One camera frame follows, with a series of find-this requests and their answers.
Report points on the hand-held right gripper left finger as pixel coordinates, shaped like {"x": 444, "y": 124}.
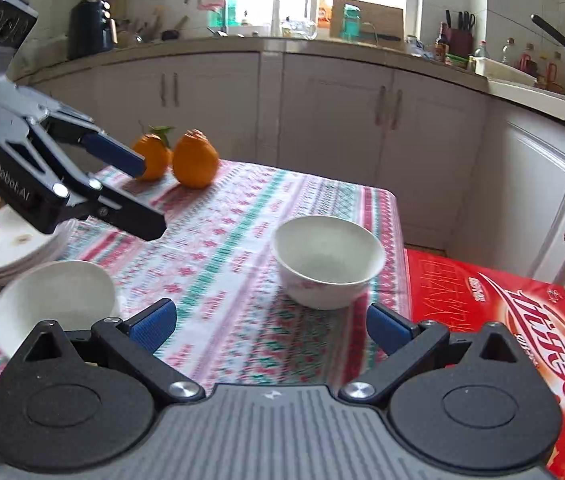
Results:
{"x": 155, "y": 325}

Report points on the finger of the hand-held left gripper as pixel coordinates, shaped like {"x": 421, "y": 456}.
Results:
{"x": 112, "y": 152}
{"x": 127, "y": 215}

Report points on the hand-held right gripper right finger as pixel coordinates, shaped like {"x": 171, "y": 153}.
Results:
{"x": 387, "y": 330}

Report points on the white bowl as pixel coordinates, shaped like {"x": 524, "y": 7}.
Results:
{"x": 57, "y": 295}
{"x": 327, "y": 260}

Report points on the white fruit-print plate with stain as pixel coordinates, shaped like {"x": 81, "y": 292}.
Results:
{"x": 7, "y": 242}

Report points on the orange with leafy stem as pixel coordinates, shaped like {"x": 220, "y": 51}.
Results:
{"x": 155, "y": 157}

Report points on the orange without leaves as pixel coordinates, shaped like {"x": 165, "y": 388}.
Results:
{"x": 195, "y": 162}

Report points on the patterned red green tablecloth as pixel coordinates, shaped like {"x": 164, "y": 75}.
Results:
{"x": 222, "y": 260}

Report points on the red printed gift box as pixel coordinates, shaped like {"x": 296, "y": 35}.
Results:
{"x": 502, "y": 300}

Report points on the black air fryer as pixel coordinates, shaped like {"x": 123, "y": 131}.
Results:
{"x": 90, "y": 30}

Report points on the kitchen faucet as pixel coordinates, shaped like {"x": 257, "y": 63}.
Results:
{"x": 207, "y": 5}

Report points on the stack of white cups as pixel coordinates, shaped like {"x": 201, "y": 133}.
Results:
{"x": 276, "y": 17}

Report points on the glass teapot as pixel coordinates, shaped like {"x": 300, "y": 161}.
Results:
{"x": 300, "y": 29}

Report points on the white kitchen cabinet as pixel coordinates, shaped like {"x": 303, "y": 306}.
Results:
{"x": 337, "y": 110}

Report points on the white plastic bottle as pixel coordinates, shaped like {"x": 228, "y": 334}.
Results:
{"x": 321, "y": 7}

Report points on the green plastic bottle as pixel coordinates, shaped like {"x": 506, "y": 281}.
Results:
{"x": 351, "y": 22}

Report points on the white plastic basin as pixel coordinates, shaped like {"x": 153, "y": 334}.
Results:
{"x": 505, "y": 71}

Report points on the dark sauce bottle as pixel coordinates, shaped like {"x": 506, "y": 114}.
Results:
{"x": 441, "y": 42}

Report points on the clear bottle with red cap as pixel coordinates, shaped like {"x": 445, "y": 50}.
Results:
{"x": 481, "y": 50}

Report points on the brown cardboard sheet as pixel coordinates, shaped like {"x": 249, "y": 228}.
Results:
{"x": 377, "y": 20}

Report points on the knife block with knives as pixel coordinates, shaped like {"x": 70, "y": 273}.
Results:
{"x": 460, "y": 35}

